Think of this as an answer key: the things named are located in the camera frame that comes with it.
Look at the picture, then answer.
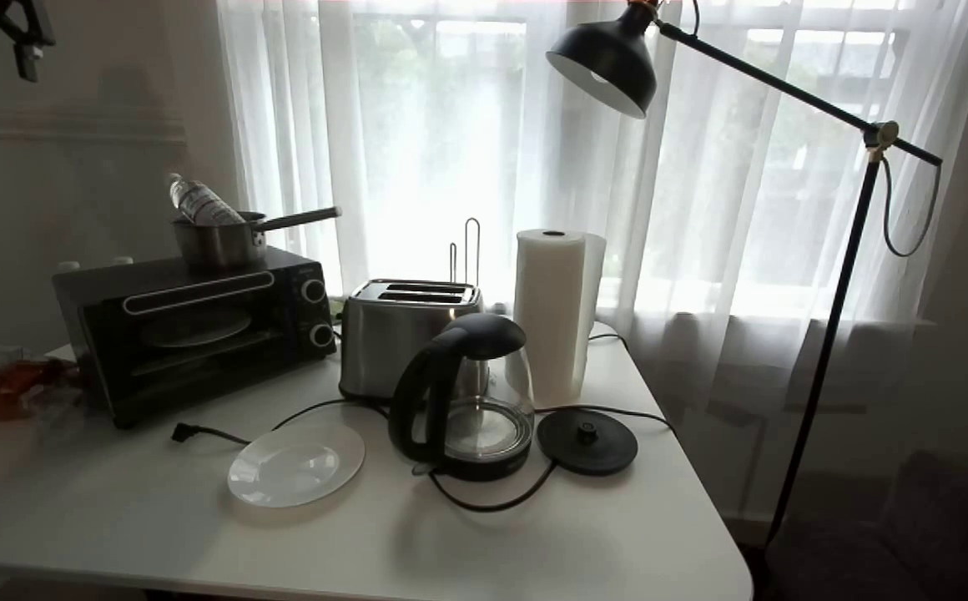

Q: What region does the round black kettle base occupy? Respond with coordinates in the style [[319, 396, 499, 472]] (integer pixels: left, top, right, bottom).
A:
[[533, 407, 640, 479]]

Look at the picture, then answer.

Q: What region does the white paper towel roll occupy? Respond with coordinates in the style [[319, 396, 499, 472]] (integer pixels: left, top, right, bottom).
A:
[[511, 228, 612, 409]]

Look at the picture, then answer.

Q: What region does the steel saucepan with long handle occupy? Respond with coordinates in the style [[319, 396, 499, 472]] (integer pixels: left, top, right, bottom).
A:
[[168, 203, 343, 281]]

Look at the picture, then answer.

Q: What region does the orange snack bag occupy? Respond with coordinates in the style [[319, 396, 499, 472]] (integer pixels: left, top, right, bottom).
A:
[[0, 349, 72, 426]]

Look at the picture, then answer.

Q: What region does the white sheer curtain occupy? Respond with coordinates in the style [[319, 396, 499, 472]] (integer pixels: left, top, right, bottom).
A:
[[213, 0, 968, 528]]

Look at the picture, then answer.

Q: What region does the white round plate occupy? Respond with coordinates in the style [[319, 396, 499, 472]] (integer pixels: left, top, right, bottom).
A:
[[223, 418, 368, 513]]

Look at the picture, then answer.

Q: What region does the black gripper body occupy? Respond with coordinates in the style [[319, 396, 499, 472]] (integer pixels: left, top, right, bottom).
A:
[[0, 0, 59, 45]]

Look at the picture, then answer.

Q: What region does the silver two-slot toaster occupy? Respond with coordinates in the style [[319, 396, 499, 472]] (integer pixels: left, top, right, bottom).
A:
[[336, 278, 486, 407]]

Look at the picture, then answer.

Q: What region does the black kettle base cable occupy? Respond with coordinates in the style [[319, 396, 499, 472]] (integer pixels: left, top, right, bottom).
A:
[[425, 457, 566, 518]]

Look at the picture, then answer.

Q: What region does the clear plastic water bottle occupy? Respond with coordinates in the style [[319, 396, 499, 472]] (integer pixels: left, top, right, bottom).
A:
[[165, 170, 247, 230]]

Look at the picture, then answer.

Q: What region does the black oven power cable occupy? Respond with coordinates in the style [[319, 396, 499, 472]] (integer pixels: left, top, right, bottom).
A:
[[168, 394, 354, 450]]

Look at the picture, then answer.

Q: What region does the dark grey sofa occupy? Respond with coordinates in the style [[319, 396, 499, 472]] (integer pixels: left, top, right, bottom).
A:
[[764, 445, 968, 601]]

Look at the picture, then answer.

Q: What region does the black mini oven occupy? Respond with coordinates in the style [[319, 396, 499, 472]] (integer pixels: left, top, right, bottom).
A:
[[50, 245, 341, 430]]

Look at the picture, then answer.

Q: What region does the black glass electric kettle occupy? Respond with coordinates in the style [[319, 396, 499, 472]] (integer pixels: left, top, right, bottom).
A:
[[389, 311, 542, 484]]

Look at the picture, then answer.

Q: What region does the metal wire loop holder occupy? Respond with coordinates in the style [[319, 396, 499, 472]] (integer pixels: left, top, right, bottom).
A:
[[445, 214, 487, 286]]

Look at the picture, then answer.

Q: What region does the black floor lamp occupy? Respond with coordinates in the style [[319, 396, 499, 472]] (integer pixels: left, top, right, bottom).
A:
[[543, 0, 946, 555]]

